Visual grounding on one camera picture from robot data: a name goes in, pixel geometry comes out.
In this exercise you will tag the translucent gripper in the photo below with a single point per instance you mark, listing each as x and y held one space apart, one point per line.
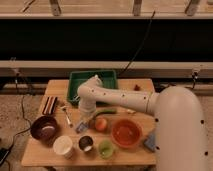
85 117

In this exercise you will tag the light blue towel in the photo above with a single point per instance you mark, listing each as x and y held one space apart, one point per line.
81 127

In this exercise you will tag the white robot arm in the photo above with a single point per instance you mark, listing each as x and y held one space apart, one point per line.
180 131

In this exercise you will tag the green plastic tray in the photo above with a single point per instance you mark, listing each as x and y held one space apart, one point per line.
108 78

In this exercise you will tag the orange peach fruit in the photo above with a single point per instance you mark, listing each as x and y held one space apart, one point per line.
101 124

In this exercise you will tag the metal spoon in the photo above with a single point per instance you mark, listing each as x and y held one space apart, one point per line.
63 108

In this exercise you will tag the green cucumber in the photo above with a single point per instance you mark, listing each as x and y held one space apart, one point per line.
105 111

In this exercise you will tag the small metal cup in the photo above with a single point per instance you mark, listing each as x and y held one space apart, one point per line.
85 143

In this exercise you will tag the wooden table board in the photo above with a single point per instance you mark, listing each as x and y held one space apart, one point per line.
38 154

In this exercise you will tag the white cup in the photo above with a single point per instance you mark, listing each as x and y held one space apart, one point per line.
63 146

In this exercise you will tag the green cup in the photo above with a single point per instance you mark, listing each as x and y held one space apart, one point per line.
105 149

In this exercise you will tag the striped brown block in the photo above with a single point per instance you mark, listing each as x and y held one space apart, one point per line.
49 105

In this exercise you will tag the dark purple bowl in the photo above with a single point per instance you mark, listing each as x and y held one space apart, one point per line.
44 128

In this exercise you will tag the orange bowl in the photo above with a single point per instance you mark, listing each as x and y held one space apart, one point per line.
126 133

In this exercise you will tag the blue sponge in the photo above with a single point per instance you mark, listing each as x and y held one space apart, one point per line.
149 142

